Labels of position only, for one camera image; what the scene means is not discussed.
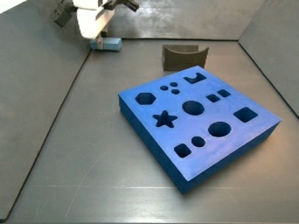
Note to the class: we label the blue shape sorting board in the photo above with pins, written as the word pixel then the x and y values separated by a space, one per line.
pixel 196 122

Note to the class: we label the black curved fixture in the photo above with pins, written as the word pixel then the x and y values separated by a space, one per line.
pixel 183 56

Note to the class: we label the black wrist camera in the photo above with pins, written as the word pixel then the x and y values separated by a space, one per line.
pixel 131 4

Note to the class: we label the light blue rectangular block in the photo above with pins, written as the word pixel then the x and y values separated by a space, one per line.
pixel 112 44

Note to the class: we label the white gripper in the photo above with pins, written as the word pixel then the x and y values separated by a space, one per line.
pixel 93 18

